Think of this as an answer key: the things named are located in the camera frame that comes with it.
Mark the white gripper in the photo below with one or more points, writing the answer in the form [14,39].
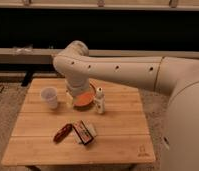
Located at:
[77,85]

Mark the small white bottle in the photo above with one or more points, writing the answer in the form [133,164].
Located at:
[99,100]

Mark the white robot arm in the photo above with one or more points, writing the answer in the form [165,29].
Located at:
[174,76]

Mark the orange ceramic bowl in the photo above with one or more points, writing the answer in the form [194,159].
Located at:
[85,98]

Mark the red snack bar wrapper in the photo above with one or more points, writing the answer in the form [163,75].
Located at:
[62,133]

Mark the red and white box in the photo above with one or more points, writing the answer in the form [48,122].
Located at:
[84,133]

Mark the wooden table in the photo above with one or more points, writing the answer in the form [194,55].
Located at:
[47,132]

